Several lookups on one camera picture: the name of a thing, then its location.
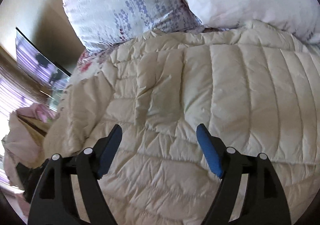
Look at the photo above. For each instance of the pink cloth pile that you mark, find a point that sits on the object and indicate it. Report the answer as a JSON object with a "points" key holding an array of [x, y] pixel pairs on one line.
{"points": [[24, 144]]}

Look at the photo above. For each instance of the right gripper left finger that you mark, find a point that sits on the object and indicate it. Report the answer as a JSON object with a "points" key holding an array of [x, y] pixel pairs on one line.
{"points": [[53, 201]]}

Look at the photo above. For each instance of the cream quilted down jacket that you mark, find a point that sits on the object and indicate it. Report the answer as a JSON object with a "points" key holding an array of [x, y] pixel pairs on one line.
{"points": [[256, 88]]}

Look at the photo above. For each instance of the floral bed sheet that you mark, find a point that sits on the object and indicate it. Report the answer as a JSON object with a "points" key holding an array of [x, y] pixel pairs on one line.
{"points": [[156, 79]]}

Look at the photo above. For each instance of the lavender print pillow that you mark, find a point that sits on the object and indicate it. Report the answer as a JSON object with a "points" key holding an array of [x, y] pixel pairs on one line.
{"points": [[100, 24]]}

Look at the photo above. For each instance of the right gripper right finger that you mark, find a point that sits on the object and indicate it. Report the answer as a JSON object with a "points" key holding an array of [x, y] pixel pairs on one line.
{"points": [[250, 191]]}

